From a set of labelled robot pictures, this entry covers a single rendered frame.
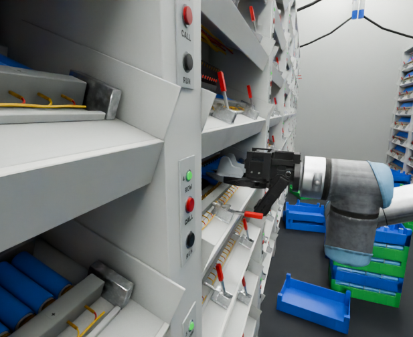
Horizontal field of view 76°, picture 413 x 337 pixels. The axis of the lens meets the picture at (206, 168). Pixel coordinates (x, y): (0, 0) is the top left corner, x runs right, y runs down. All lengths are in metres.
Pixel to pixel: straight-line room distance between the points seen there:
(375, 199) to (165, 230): 0.44
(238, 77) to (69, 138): 0.80
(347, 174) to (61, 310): 0.50
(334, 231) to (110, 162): 0.52
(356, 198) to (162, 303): 0.42
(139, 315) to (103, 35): 0.28
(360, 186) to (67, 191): 0.52
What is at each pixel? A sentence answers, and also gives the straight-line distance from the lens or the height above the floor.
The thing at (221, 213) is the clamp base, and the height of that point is 0.72.
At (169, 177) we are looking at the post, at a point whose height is 0.86.
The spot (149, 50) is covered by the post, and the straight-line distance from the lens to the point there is 0.26.
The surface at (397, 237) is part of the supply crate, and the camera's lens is 1.53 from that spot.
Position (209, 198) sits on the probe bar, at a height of 0.75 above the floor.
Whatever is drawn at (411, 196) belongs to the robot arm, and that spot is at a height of 0.73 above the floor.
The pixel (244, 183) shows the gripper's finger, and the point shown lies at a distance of 0.59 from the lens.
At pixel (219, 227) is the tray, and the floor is 0.71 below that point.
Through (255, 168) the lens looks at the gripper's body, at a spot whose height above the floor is 0.80.
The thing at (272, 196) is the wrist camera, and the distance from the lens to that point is 0.61.
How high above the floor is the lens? 0.92
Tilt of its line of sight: 12 degrees down
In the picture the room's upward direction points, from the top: straight up
